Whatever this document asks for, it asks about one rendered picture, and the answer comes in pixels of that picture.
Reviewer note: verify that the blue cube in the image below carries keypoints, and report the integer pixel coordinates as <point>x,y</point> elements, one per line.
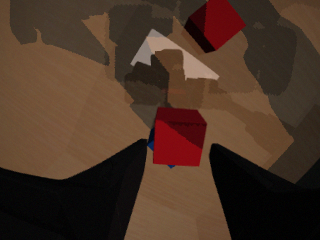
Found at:
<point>151,143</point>

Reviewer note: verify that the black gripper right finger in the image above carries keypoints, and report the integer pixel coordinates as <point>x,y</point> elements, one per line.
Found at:
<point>259,205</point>

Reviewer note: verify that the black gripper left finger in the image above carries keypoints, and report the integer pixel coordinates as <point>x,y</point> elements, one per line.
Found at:
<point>95,204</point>

